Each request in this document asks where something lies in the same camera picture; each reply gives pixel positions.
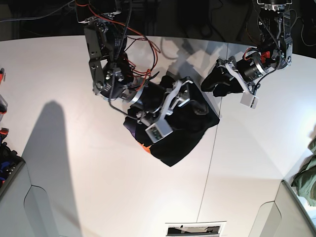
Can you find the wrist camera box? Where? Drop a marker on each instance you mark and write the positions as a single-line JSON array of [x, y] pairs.
[[249, 100], [158, 130]]

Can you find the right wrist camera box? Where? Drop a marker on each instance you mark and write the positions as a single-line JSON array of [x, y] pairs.
[[158, 130]]

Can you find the green cloth pile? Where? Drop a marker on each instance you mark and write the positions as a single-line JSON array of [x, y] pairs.
[[305, 180]]

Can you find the grey bin with clothes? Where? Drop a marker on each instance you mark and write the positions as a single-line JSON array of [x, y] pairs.
[[10, 163]]

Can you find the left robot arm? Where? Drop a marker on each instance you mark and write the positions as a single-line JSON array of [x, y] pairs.
[[273, 53]]

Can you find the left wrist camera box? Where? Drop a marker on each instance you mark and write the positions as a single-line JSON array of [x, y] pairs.
[[249, 100]]

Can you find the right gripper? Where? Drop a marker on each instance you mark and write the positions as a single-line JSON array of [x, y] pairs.
[[170, 101]]

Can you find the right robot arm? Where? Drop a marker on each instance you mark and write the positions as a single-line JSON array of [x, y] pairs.
[[111, 70]]

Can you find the black t-shirt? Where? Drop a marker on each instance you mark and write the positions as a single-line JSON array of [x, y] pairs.
[[174, 147]]

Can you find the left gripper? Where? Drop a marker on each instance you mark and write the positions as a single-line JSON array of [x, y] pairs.
[[222, 83]]

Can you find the white paper sheet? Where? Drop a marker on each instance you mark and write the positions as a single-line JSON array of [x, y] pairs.
[[201, 229]]

